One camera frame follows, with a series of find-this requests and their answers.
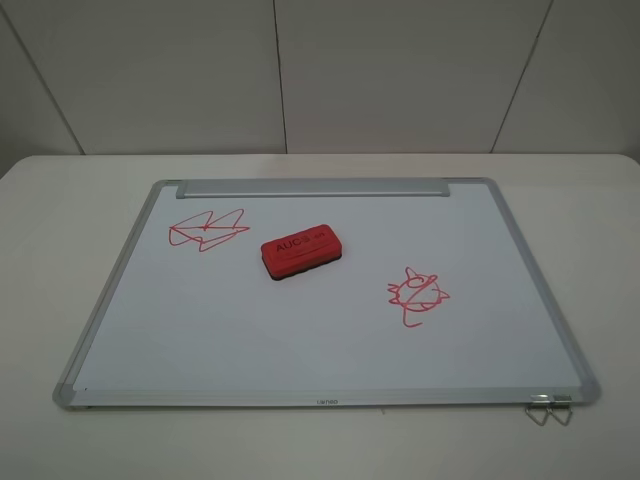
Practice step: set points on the red whiteboard eraser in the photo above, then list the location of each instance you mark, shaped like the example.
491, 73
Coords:
301, 251

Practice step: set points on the grey aluminium pen tray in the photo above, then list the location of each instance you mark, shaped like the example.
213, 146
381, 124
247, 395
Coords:
322, 187

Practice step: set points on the left silver binder clip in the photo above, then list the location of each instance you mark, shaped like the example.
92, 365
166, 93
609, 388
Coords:
538, 409

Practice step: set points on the silver binder clip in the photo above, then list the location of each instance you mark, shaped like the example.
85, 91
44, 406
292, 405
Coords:
538, 409
560, 409

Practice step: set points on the right silver binder clip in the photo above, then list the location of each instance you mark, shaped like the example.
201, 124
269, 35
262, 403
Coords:
560, 409

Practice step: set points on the white whiteboard with aluminium frame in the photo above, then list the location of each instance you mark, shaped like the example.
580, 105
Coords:
435, 301

